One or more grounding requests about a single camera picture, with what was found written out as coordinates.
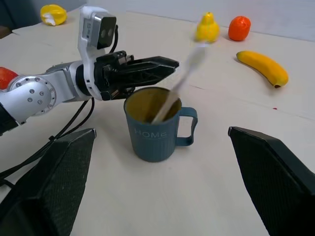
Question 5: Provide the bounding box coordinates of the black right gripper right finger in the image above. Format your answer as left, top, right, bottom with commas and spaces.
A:
227, 126, 315, 236

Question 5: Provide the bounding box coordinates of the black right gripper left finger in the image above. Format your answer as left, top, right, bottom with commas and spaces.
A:
0, 127, 97, 236

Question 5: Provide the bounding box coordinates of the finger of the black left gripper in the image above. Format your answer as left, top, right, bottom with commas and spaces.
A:
127, 62, 180, 91
134, 56, 180, 68

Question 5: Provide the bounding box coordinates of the blue mug with HOME print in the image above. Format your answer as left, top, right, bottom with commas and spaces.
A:
124, 86, 198, 163

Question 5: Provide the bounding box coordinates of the yellow pear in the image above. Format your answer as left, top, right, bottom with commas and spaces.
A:
194, 11, 221, 43

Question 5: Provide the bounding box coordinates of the yellow bell pepper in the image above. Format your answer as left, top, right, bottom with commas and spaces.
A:
39, 3, 68, 27

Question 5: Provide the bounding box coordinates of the orange fruit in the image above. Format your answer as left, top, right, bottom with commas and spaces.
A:
227, 15, 252, 42

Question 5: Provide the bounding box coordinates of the yellow banana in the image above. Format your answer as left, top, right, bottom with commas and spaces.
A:
236, 50, 289, 89

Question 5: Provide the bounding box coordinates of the red apple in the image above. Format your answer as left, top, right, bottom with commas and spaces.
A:
0, 66, 19, 90

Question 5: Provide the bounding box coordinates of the dark grey background furniture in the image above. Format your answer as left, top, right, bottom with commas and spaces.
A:
0, 0, 50, 30

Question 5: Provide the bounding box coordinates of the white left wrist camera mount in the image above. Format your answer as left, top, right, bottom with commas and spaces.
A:
78, 6, 117, 101

